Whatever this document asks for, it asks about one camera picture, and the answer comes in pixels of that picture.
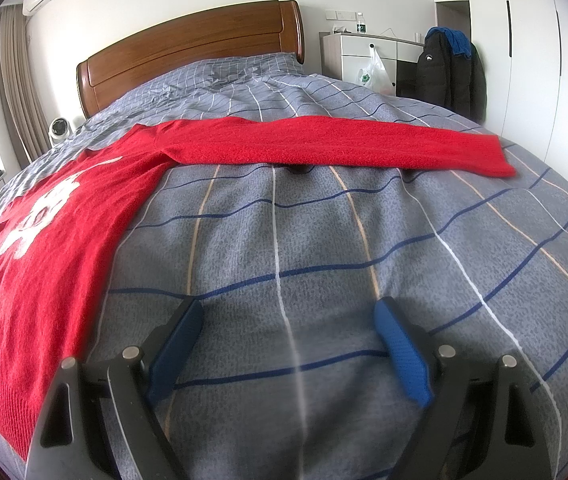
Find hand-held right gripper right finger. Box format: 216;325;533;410
373;296;564;480

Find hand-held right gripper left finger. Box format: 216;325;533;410
28;299;205;480

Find red knit sweater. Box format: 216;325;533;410
0;115;517;461

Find grey checked bedspread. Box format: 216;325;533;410
0;52;568;480

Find white round fan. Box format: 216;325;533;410
48;117;72;146

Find black jacket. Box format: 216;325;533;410
416;27;487;121

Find white plastic bag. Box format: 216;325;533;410
358;45;395;95

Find white bedside dresser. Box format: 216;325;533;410
319;31;427;97

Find beige curtain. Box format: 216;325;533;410
0;7;50;163

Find wooden headboard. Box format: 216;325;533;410
76;0;305;120

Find blue garment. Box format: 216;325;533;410
436;26;472;58

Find white wardrobe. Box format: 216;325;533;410
428;0;568;206

